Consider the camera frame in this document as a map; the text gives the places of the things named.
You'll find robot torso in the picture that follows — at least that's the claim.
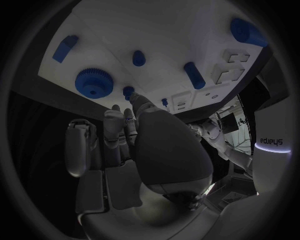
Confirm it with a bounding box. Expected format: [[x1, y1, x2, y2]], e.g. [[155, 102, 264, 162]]
[[251, 99, 294, 196]]

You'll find short blue peg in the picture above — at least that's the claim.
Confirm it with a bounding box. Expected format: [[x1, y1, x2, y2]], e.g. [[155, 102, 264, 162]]
[[131, 50, 147, 67]]

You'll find blue rectangular block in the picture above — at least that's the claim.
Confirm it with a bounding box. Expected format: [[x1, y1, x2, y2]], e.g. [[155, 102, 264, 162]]
[[51, 34, 80, 64]]

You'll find white task board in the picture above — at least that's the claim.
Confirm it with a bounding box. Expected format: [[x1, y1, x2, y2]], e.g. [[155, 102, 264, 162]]
[[36, 0, 273, 116]]

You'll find long blue cylinder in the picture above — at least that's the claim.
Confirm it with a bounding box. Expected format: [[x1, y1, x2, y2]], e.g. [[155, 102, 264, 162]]
[[183, 61, 207, 90]]

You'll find small blue gear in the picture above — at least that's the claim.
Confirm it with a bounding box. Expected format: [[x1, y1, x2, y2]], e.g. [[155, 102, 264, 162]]
[[122, 85, 135, 101]]

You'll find large blue cylinder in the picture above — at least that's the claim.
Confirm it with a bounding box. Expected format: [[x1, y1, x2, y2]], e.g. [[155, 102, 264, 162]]
[[229, 17, 269, 48]]

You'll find large blue gear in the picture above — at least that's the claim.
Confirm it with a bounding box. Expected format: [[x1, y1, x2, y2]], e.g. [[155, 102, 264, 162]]
[[74, 67, 115, 100]]

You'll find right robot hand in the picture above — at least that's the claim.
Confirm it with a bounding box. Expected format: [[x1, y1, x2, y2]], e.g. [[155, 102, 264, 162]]
[[63, 91, 220, 240]]

